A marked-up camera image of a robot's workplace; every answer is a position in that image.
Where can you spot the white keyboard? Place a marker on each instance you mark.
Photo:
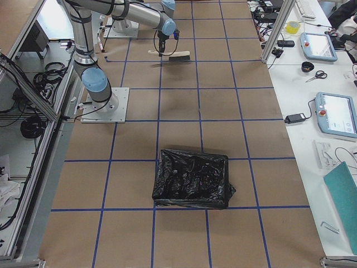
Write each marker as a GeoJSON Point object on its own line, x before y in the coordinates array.
{"type": "Point", "coordinates": [304, 10]}

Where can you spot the small black bowl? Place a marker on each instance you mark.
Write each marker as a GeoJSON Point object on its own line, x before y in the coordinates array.
{"type": "Point", "coordinates": [307, 66]}

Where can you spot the black power brick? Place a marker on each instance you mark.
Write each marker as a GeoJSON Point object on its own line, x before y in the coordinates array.
{"type": "Point", "coordinates": [295, 118]}

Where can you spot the black handled scissors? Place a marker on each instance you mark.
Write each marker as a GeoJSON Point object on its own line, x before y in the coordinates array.
{"type": "Point", "coordinates": [320, 74]}

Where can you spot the teach pendant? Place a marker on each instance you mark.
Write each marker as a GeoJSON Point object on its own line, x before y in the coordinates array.
{"type": "Point", "coordinates": [336, 114]}
{"type": "Point", "coordinates": [318, 47]}

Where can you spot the teal folder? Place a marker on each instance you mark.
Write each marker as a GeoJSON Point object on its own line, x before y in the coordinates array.
{"type": "Point", "coordinates": [342, 188]}

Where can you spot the right bin black bag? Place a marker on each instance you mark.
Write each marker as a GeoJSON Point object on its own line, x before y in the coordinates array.
{"type": "Point", "coordinates": [192, 179]}

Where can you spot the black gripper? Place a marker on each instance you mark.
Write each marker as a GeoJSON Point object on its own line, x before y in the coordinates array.
{"type": "Point", "coordinates": [160, 38]}

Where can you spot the aluminium frame post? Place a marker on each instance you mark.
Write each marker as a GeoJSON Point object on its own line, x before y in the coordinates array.
{"type": "Point", "coordinates": [279, 23]}

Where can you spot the far teach pendant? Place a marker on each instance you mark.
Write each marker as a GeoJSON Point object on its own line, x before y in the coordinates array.
{"type": "Point", "coordinates": [318, 47]}

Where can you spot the yellow tape roll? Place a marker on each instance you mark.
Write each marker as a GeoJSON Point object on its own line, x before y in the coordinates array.
{"type": "Point", "coordinates": [292, 27]}

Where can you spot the white hand brush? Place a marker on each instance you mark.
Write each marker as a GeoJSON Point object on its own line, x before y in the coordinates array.
{"type": "Point", "coordinates": [172, 56]}

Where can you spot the metal allen key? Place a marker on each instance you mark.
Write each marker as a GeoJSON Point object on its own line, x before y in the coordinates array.
{"type": "Point", "coordinates": [329, 227]}

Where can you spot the near teach pendant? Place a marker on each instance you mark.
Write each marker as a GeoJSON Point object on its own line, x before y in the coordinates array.
{"type": "Point", "coordinates": [336, 114]}

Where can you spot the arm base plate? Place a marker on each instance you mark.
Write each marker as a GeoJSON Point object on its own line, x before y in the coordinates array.
{"type": "Point", "coordinates": [122, 29]}
{"type": "Point", "coordinates": [113, 111]}

